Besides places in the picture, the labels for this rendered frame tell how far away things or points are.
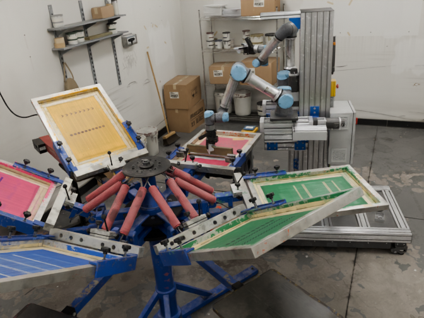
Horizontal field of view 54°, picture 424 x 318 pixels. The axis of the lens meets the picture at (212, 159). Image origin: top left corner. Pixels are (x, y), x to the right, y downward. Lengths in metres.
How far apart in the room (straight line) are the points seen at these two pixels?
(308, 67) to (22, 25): 2.75
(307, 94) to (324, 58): 0.32
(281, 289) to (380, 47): 4.94
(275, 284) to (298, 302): 0.16
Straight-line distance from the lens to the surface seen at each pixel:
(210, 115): 3.27
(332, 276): 3.69
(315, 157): 3.75
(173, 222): 2.32
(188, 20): 7.24
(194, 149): 3.47
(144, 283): 3.70
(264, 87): 3.19
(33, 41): 4.65
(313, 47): 3.45
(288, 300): 2.06
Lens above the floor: 2.38
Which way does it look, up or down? 25 degrees down
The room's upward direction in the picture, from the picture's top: 5 degrees counter-clockwise
